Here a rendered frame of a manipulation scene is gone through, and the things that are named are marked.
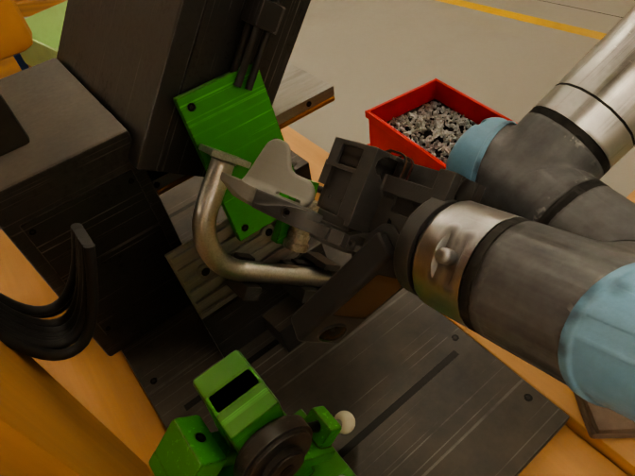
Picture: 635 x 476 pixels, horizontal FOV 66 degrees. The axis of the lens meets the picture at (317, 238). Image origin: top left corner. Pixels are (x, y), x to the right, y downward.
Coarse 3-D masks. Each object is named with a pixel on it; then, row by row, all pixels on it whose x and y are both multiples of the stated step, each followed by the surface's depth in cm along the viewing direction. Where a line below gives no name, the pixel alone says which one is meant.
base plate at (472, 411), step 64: (192, 192) 104; (192, 320) 81; (384, 320) 77; (448, 320) 75; (192, 384) 73; (320, 384) 71; (384, 384) 69; (448, 384) 68; (512, 384) 67; (384, 448) 64; (448, 448) 63; (512, 448) 62
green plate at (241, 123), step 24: (192, 96) 58; (216, 96) 60; (240, 96) 61; (264, 96) 63; (192, 120) 59; (216, 120) 61; (240, 120) 62; (264, 120) 64; (216, 144) 62; (240, 144) 63; (264, 144) 65; (240, 168) 64; (240, 216) 67; (264, 216) 69; (240, 240) 68
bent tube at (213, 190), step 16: (224, 160) 58; (240, 160) 60; (208, 176) 60; (208, 192) 60; (224, 192) 61; (208, 208) 60; (192, 224) 61; (208, 224) 61; (208, 240) 61; (208, 256) 62; (224, 256) 64; (224, 272) 64; (240, 272) 66; (256, 272) 67; (272, 272) 69; (288, 272) 71; (304, 272) 73; (320, 272) 75
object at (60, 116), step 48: (48, 96) 68; (48, 144) 60; (96, 144) 59; (0, 192) 55; (48, 192) 58; (96, 192) 61; (144, 192) 66; (48, 240) 61; (96, 240) 65; (144, 240) 70; (144, 288) 74; (96, 336) 74
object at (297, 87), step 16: (288, 64) 90; (288, 80) 85; (304, 80) 85; (320, 80) 84; (288, 96) 82; (304, 96) 81; (320, 96) 82; (288, 112) 80; (304, 112) 82; (160, 176) 71; (176, 176) 72; (192, 176) 74; (160, 192) 72
